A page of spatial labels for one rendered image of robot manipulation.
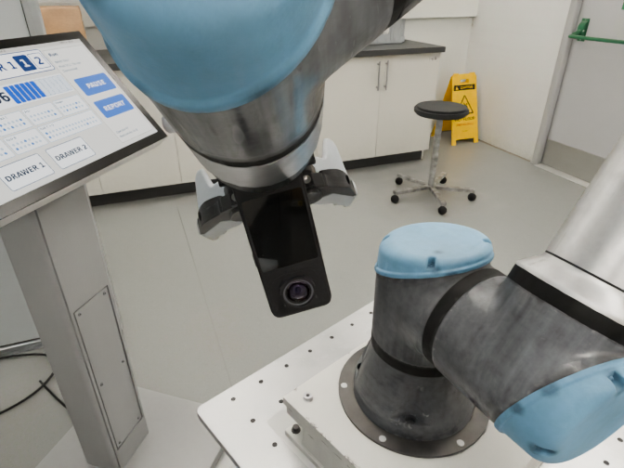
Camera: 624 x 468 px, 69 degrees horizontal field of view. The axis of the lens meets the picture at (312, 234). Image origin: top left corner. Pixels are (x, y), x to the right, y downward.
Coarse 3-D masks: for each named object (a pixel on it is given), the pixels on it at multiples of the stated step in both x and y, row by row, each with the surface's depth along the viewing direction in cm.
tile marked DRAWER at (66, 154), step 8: (80, 136) 92; (64, 144) 88; (72, 144) 90; (80, 144) 91; (48, 152) 85; (56, 152) 86; (64, 152) 87; (72, 152) 89; (80, 152) 90; (88, 152) 92; (56, 160) 85; (64, 160) 87; (72, 160) 88; (80, 160) 89; (64, 168) 86
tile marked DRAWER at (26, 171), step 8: (24, 160) 80; (32, 160) 82; (40, 160) 83; (0, 168) 76; (8, 168) 77; (16, 168) 78; (24, 168) 80; (32, 168) 81; (40, 168) 82; (48, 168) 83; (0, 176) 76; (8, 176) 77; (16, 176) 78; (24, 176) 79; (32, 176) 80; (40, 176) 81; (8, 184) 76; (16, 184) 77; (24, 184) 78
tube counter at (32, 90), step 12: (12, 84) 86; (24, 84) 88; (36, 84) 90; (48, 84) 92; (60, 84) 95; (0, 96) 83; (12, 96) 85; (24, 96) 87; (36, 96) 89; (48, 96) 91; (0, 108) 82
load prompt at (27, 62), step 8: (0, 56) 87; (8, 56) 88; (16, 56) 89; (24, 56) 91; (32, 56) 93; (40, 56) 94; (0, 64) 86; (8, 64) 87; (16, 64) 89; (24, 64) 90; (32, 64) 92; (40, 64) 93; (48, 64) 95; (0, 72) 85; (8, 72) 86; (16, 72) 88; (24, 72) 89; (32, 72) 91; (0, 80) 84
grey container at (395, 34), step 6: (396, 24) 342; (402, 24) 343; (390, 30) 342; (396, 30) 344; (402, 30) 345; (384, 36) 343; (390, 36) 344; (396, 36) 346; (402, 36) 347; (372, 42) 341; (378, 42) 342; (384, 42) 344; (390, 42) 345; (396, 42) 349
